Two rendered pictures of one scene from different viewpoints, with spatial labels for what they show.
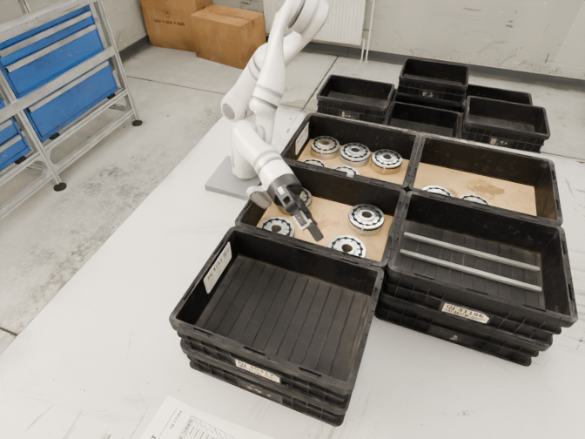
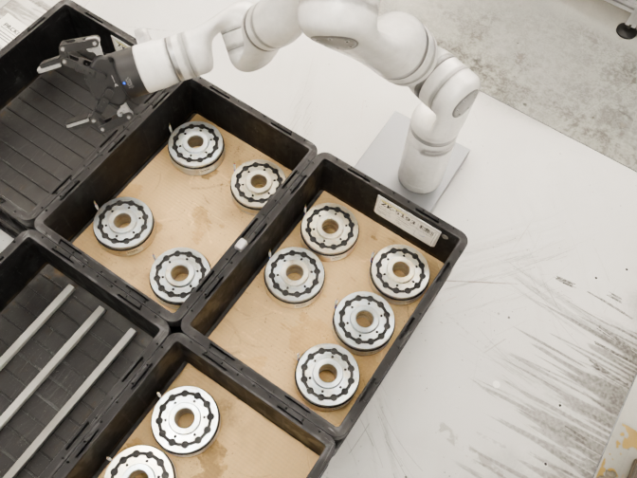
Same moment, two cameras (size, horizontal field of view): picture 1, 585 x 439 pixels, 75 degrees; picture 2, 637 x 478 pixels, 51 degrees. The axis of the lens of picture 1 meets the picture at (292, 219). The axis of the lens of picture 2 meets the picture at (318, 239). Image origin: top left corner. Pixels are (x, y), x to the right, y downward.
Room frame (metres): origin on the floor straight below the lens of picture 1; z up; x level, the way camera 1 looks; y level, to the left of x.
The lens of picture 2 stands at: (1.06, -0.61, 1.90)
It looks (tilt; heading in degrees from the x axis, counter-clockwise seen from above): 63 degrees down; 97
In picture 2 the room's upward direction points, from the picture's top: 7 degrees clockwise
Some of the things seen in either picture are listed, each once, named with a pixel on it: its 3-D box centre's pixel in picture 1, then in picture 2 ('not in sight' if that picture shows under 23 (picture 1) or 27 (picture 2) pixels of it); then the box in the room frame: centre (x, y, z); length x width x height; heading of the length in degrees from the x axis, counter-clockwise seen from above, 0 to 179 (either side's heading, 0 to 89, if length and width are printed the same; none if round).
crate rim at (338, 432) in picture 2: (351, 149); (330, 283); (1.03, -0.19, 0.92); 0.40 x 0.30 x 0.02; 69
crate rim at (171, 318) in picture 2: (323, 208); (182, 188); (0.75, -0.08, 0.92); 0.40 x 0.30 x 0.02; 69
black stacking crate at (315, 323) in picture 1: (282, 308); (59, 120); (0.47, 0.02, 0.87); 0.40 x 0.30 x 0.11; 69
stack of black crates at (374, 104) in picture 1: (352, 124); not in sight; (2.08, -0.37, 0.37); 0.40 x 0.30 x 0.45; 70
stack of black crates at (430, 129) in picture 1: (416, 144); not in sight; (1.95, -0.75, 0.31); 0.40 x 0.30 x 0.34; 70
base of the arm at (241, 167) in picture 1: (245, 152); (427, 152); (1.16, 0.17, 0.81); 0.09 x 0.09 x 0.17; 76
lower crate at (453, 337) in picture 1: (458, 286); not in sight; (0.61, -0.46, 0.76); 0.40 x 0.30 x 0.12; 69
